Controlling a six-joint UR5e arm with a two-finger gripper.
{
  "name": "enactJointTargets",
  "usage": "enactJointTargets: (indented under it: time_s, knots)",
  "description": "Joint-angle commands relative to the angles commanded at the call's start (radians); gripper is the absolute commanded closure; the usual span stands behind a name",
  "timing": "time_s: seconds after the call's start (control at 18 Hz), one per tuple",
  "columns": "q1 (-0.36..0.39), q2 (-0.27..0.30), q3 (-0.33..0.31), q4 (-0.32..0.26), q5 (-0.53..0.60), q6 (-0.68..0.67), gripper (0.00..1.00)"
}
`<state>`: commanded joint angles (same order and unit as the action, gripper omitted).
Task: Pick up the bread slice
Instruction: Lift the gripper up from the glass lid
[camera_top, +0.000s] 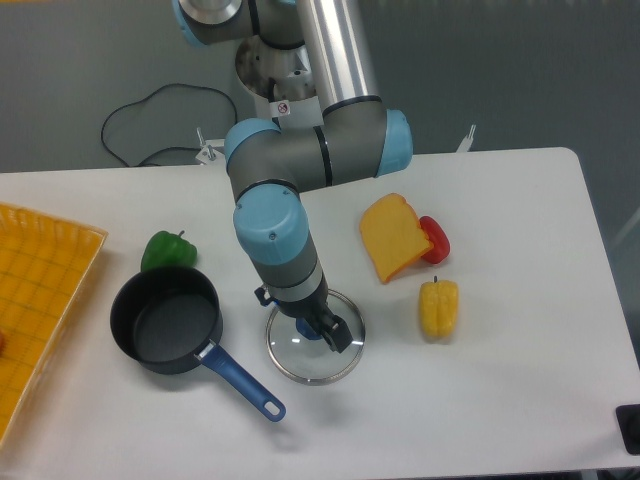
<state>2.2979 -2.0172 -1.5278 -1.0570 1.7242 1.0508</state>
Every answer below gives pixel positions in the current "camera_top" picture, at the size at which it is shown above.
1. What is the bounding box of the yellow plastic basket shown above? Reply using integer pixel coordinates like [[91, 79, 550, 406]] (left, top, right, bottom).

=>
[[1, 203, 108, 443]]

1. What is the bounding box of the red toy bell pepper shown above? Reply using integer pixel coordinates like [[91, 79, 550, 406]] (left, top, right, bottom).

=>
[[420, 216, 451, 265]]

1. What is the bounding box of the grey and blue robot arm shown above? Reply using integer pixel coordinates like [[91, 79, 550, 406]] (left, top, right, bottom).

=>
[[173, 1, 413, 352]]

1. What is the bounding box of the black cable on floor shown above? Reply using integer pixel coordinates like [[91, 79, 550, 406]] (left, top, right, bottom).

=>
[[100, 83, 238, 167]]

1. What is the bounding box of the black saucepan with blue handle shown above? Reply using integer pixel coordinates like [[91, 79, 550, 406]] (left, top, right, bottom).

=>
[[110, 266, 286, 422]]

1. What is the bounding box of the yellow toy bell pepper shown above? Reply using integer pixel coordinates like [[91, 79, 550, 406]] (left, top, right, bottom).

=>
[[419, 277, 459, 339]]

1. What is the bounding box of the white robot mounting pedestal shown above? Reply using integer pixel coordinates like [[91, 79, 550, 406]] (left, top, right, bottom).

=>
[[235, 36, 322, 129]]

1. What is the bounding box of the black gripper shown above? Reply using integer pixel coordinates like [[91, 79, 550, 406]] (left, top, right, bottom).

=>
[[254, 285, 353, 353]]

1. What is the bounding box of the glass lid with blue knob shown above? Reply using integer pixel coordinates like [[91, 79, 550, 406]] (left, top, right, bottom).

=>
[[265, 289, 366, 386]]

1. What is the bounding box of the green toy bell pepper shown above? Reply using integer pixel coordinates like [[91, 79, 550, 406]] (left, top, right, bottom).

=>
[[140, 230, 198, 272]]

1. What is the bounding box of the black device at table edge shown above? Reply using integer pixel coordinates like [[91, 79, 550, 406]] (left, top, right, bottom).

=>
[[615, 404, 640, 456]]

